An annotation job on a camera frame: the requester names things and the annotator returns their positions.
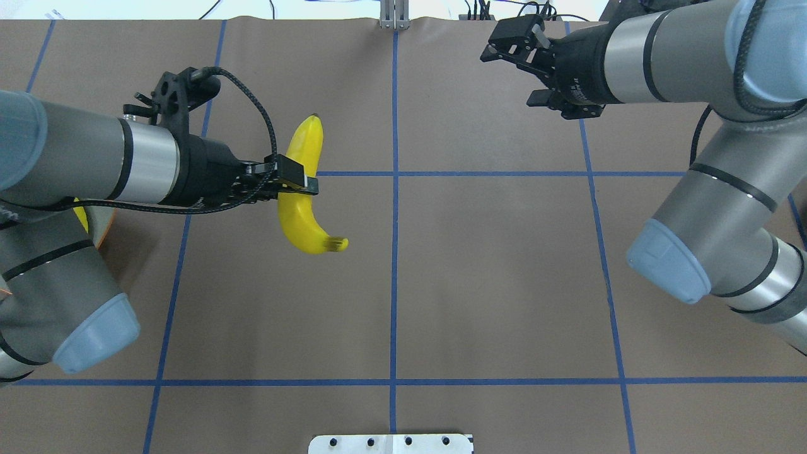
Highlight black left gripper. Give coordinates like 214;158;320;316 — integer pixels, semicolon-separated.
175;136;320;207

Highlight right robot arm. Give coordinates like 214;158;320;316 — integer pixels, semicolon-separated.
480;1;806;354

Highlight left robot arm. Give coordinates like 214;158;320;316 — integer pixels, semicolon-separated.
2;83;318;386

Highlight aluminium frame post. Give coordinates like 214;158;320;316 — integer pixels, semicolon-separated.
378;0;411;31

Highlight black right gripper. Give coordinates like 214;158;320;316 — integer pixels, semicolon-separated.
480;16;622;120

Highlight yellow banana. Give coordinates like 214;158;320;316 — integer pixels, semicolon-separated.
73;206;90;234
277;113;349;255

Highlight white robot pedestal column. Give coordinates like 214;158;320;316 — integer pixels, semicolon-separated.
308;433;475;453

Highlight grey square plate orange rim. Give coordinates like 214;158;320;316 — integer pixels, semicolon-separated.
84;206;119;249

